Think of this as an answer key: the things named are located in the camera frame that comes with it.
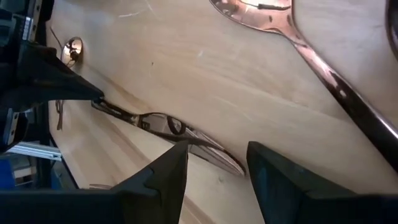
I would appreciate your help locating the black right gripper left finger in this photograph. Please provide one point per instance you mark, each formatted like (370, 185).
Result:
(93, 207)

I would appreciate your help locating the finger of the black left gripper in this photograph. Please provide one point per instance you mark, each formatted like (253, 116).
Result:
(46, 68)
(46, 96)

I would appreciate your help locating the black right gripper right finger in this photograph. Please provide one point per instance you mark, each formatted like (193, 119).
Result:
(311, 208)

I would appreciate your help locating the copper spoon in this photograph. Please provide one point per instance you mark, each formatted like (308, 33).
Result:
(357, 104)
(74, 46)

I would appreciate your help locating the silver aluminium extrusion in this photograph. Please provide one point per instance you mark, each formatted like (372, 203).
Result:
(34, 151)

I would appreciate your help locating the blue object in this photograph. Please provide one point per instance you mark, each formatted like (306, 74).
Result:
(6, 174)

